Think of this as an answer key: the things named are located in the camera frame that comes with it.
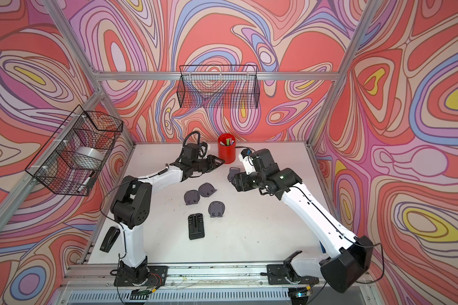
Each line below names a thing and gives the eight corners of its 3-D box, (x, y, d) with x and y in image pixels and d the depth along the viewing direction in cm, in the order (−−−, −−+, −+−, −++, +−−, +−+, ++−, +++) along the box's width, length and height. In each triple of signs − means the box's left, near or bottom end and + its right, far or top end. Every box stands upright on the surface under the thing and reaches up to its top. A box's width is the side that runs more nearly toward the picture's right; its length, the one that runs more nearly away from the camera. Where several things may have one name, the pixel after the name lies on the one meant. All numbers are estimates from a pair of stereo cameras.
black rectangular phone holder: (189, 240, 85) (188, 238, 82) (189, 217, 92) (188, 214, 89) (205, 237, 85) (204, 235, 83) (203, 215, 92) (202, 212, 90)
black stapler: (104, 252, 82) (98, 249, 78) (115, 230, 88) (110, 227, 84) (110, 253, 82) (105, 250, 78) (121, 231, 88) (116, 227, 84)
